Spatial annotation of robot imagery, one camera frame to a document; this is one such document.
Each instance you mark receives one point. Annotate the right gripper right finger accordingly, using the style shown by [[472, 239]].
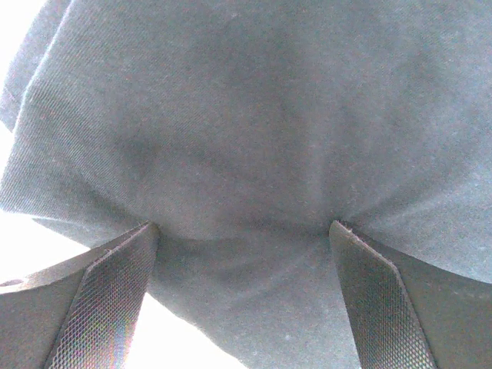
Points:
[[406, 313]]

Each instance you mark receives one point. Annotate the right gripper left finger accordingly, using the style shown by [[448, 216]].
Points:
[[82, 312]]

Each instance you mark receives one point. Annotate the black t shirt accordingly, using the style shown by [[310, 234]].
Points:
[[243, 129]]

